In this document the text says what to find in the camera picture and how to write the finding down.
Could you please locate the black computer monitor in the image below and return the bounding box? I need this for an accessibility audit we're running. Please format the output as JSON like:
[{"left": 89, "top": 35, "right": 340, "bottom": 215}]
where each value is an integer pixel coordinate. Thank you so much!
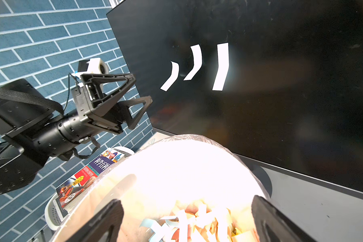
[{"left": 107, "top": 1, "right": 363, "bottom": 199}]

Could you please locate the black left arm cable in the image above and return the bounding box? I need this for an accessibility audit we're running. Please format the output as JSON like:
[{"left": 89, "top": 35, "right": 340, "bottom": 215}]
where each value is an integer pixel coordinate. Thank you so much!
[{"left": 62, "top": 72, "right": 79, "bottom": 114}]

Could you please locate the pile of discarded sticky notes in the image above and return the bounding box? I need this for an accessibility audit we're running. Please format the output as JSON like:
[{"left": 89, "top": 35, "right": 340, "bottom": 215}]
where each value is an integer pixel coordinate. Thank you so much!
[{"left": 140, "top": 201, "right": 260, "bottom": 242}]

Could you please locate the white sticky note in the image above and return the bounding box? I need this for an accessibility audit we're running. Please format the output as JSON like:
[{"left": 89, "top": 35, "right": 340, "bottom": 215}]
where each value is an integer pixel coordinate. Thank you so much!
[
  {"left": 212, "top": 43, "right": 229, "bottom": 91},
  {"left": 184, "top": 44, "right": 203, "bottom": 81},
  {"left": 160, "top": 62, "right": 179, "bottom": 92}
]

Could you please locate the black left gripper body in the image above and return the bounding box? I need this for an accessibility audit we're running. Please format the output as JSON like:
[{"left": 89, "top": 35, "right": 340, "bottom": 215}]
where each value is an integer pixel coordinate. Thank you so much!
[{"left": 71, "top": 83, "right": 124, "bottom": 135}]

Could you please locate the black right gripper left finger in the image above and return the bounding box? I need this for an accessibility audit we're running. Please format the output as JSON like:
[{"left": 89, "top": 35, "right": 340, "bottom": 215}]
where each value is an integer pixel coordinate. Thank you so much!
[{"left": 67, "top": 199, "right": 124, "bottom": 242}]

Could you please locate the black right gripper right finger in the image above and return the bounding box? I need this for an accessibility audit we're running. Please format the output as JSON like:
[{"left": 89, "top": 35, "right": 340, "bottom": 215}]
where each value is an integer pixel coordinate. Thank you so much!
[{"left": 252, "top": 195, "right": 315, "bottom": 242}]

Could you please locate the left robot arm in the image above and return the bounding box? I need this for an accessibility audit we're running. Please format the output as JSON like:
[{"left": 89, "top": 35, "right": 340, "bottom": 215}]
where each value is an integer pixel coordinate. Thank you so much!
[{"left": 0, "top": 73, "right": 152, "bottom": 195}]

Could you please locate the science encyclopedia book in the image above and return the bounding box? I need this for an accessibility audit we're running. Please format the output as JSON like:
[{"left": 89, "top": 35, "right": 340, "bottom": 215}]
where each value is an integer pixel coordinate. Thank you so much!
[{"left": 56, "top": 148, "right": 130, "bottom": 209}]

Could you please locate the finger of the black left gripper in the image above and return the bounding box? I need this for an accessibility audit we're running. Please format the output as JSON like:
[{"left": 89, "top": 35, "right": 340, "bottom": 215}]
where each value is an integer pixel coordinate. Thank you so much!
[
  {"left": 118, "top": 96, "right": 153, "bottom": 130},
  {"left": 81, "top": 74, "right": 136, "bottom": 117}
]

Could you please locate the white waste bin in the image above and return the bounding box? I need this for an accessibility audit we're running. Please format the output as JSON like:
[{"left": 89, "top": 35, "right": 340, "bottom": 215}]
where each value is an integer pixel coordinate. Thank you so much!
[{"left": 52, "top": 134, "right": 270, "bottom": 242}]

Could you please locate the white perforated tray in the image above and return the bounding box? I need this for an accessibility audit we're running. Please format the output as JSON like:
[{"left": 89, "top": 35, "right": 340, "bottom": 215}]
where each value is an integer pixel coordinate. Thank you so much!
[{"left": 45, "top": 146, "right": 135, "bottom": 231}]

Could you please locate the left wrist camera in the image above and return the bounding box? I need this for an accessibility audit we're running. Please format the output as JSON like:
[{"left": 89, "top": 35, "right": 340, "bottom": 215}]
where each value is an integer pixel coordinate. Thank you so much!
[{"left": 73, "top": 58, "right": 109, "bottom": 78}]

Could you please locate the grey round monitor stand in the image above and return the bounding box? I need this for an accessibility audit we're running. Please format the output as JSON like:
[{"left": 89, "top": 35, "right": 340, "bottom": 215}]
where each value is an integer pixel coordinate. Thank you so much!
[{"left": 246, "top": 163, "right": 273, "bottom": 198}]

